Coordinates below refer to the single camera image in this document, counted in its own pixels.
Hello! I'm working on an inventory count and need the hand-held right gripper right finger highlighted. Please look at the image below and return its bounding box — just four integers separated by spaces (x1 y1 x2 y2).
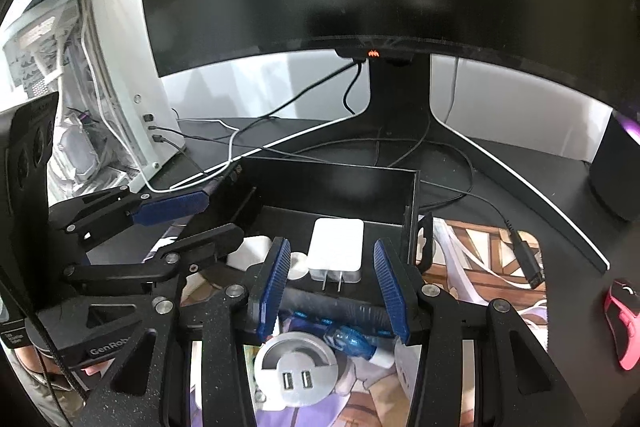
372 237 591 427

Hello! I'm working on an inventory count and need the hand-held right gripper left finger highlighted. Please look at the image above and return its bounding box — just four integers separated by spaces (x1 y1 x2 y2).
80 237 293 427

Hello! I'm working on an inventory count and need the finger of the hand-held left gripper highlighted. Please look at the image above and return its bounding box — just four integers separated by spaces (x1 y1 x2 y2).
50 184 211 253
62 222 246 288

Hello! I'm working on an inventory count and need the white power adapter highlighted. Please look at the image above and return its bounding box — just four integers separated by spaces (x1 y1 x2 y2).
226 234 273 274

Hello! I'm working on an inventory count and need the black usb hub bar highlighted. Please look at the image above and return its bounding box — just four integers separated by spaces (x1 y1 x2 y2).
284 288 401 339

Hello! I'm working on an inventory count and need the blue translucent usb adapter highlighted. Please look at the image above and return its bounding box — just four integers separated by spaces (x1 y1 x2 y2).
322 324 401 370

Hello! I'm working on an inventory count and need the white wall charger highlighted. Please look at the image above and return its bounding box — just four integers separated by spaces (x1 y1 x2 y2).
306 218 365 294

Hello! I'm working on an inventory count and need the black storage box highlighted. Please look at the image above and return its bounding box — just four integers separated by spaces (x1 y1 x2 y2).
215 157 435 303

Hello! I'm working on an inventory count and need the person's left hand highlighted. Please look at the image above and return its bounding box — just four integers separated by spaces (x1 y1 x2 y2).
11 347 108 390

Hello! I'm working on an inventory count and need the small white round plug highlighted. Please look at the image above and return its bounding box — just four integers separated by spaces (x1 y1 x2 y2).
289 252 312 280

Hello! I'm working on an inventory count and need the printed mouse mat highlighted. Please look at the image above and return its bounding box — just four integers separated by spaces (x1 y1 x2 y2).
145 217 551 427

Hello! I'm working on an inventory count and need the white computer case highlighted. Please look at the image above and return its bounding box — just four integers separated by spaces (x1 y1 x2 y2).
0 0 183 202

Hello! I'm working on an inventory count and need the black monitor stand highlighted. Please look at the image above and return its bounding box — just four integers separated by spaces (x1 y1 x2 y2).
150 49 612 273

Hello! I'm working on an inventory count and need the pink computer mouse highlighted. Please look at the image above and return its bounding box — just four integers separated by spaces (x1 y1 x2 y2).
602 278 640 373

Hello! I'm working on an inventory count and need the black speaker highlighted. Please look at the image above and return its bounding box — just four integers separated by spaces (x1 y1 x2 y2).
587 112 640 223

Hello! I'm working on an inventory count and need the white desk cable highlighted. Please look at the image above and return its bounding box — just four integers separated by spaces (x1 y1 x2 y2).
142 117 241 194

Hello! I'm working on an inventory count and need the black cable with usb plug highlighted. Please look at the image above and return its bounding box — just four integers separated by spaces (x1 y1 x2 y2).
420 179 547 292

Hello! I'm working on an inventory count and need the black braided cable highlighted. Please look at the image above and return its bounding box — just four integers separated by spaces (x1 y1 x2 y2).
0 267 87 400

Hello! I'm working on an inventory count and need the black monitor cable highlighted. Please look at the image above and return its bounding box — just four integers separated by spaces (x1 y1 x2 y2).
342 59 366 116
232 59 358 138

